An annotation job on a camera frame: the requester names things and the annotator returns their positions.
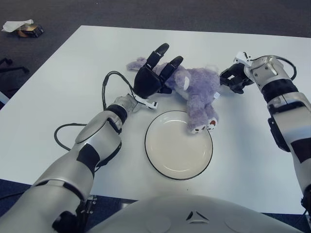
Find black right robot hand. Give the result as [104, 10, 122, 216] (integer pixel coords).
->
[219, 63, 255, 95]

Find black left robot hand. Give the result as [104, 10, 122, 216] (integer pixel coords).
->
[133, 43, 184, 99]

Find purple plush bunny doll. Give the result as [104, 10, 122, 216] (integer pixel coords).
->
[126, 57, 222, 134]

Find white plate with black rim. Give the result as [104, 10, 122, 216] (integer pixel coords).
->
[144, 110, 214, 180]

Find black and orange box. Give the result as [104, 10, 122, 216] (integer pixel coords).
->
[17, 23, 45, 38]

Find black office chair base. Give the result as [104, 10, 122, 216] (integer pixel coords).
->
[0, 57, 30, 73]

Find grey robot torso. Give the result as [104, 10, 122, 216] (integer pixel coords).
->
[89, 194, 304, 233]

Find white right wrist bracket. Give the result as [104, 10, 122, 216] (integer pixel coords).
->
[233, 50, 253, 66]

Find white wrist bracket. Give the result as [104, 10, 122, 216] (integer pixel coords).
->
[132, 93, 158, 110]
[233, 50, 253, 66]

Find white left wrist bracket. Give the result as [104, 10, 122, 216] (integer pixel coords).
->
[132, 93, 158, 110]

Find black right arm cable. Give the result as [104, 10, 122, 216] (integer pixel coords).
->
[252, 55, 297, 81]

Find metal table bracket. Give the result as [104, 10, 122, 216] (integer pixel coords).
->
[84, 194, 97, 216]

